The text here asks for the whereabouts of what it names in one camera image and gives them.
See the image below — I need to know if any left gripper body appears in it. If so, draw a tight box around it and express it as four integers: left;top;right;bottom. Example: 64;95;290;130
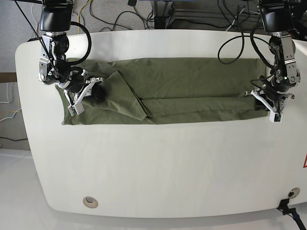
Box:
245;84;295;113

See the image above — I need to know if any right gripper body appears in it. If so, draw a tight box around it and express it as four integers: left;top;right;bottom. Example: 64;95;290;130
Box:
63;69;104;106

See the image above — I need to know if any olive green T-shirt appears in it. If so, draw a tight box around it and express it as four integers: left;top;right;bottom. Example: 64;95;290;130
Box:
62;57;267;125

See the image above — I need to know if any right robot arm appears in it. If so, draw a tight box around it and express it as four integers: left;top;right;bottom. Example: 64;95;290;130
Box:
38;0;106;109

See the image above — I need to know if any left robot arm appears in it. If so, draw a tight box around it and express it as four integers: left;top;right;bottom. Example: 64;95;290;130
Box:
250;0;301;114

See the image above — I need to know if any black bar at table edge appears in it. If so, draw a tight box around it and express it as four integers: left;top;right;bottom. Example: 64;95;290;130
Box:
27;37;42;42

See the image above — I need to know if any red warning sticker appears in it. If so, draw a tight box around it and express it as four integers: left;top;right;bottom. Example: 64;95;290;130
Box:
303;155;307;168

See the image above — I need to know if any right table grommet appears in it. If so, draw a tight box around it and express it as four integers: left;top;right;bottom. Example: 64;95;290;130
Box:
288;187;300;199

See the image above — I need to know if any table grommet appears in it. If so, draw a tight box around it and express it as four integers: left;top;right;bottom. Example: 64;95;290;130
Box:
83;196;98;209
288;187;300;199

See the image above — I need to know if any left table grommet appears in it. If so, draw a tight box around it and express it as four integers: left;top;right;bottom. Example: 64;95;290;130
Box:
83;196;98;209

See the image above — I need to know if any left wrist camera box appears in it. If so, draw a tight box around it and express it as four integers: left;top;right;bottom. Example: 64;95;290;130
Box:
269;111;283;123

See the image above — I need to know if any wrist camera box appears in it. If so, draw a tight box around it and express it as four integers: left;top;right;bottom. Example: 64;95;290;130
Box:
269;111;283;123
68;103;84;116

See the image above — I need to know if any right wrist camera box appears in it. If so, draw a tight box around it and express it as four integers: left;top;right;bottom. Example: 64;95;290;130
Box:
68;103;84;116

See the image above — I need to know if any yellow floor cable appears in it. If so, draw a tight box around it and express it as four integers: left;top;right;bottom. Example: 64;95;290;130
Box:
77;0;93;35

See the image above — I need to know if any white floor cable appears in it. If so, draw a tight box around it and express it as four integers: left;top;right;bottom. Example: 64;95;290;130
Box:
30;2;39;36

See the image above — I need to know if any aluminium frame leg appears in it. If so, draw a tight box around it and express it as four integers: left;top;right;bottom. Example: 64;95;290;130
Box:
150;0;175;30

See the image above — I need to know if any black clamp with cable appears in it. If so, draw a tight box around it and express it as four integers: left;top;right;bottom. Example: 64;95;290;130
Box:
277;199;306;230

